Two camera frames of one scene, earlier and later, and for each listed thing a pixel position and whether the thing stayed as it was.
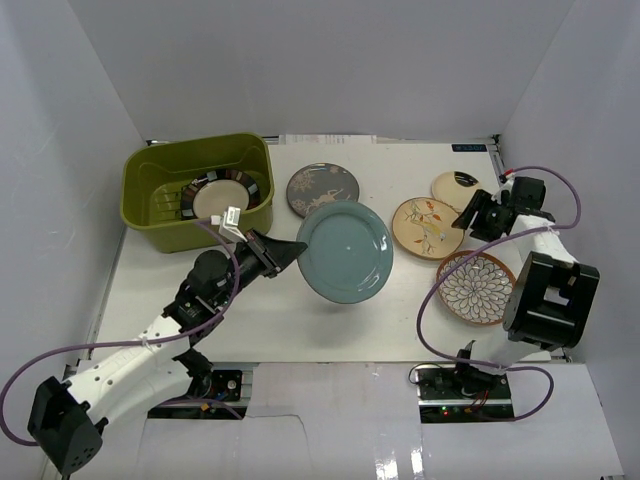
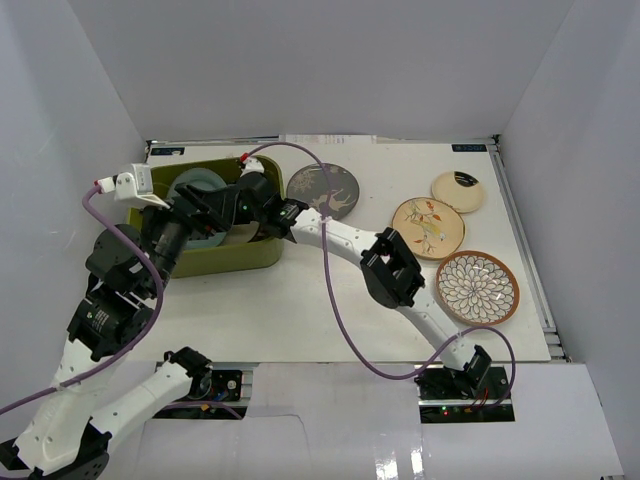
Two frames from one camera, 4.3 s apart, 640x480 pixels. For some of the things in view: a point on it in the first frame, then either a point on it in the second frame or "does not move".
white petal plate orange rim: [477, 290] does not move
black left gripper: [267, 254] → [201, 211]
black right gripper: [479, 204] → [242, 219]
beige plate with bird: [423, 227] does not move
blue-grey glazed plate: [349, 252] → [201, 179]
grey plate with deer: [319, 183] does not move
